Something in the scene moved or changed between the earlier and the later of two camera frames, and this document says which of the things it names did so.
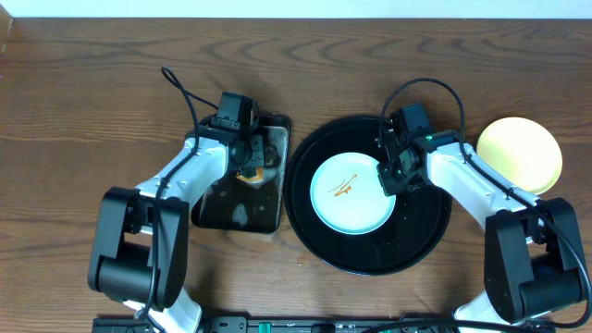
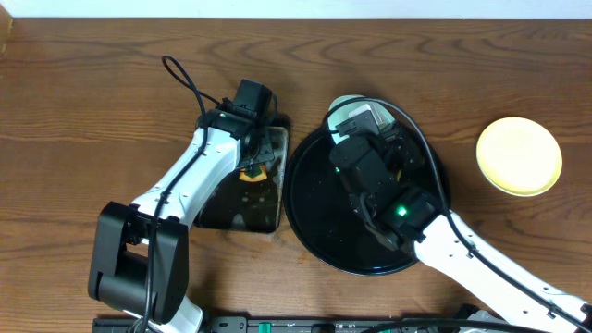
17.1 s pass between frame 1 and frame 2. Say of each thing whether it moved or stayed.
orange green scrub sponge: stayed
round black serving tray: stayed
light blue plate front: moved
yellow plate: stayed
